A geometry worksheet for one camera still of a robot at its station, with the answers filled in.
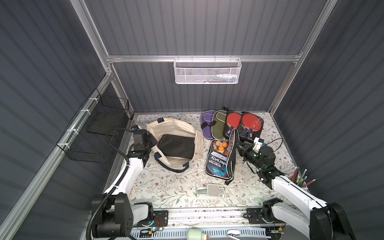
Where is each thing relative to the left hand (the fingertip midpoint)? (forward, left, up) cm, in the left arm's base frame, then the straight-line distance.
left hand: (152, 136), depth 85 cm
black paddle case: (+15, -49, -13) cm, 53 cm away
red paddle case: (+20, -67, -14) cm, 71 cm away
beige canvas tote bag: (+6, -14, -18) cm, 23 cm away
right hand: (-6, -47, +3) cm, 48 cm away
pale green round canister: (-45, -25, -9) cm, 52 cm away
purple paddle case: (+30, -34, -15) cm, 48 cm away
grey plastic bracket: (-26, -33, -13) cm, 44 cm away
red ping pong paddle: (+26, -55, -14) cm, 62 cm away
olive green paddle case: (+15, -41, -14) cm, 46 cm away
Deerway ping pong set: (-8, -40, -15) cm, 43 cm away
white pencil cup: (-24, -78, -7) cm, 82 cm away
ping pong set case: (-18, -43, -1) cm, 47 cm away
